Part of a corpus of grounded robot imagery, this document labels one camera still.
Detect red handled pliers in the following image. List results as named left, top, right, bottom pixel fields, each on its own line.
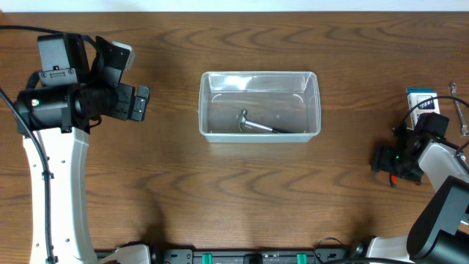
left=389, top=175, right=396, bottom=188

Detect small claw hammer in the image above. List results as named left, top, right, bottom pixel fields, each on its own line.
left=237, top=109, right=292, bottom=133

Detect clear plastic container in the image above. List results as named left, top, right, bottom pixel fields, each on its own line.
left=199, top=71, right=322, bottom=143

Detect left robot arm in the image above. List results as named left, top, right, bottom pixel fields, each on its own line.
left=15, top=33, right=151, bottom=263

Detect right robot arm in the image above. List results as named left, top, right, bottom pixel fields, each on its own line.
left=350, top=112, right=468, bottom=263

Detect blue white cardboard box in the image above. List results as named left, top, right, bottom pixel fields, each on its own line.
left=406, top=88, right=440, bottom=129

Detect silver double-ended wrench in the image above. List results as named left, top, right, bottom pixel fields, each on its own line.
left=449, top=82, right=468, bottom=136

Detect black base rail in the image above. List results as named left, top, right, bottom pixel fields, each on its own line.
left=95, top=247, right=415, bottom=264

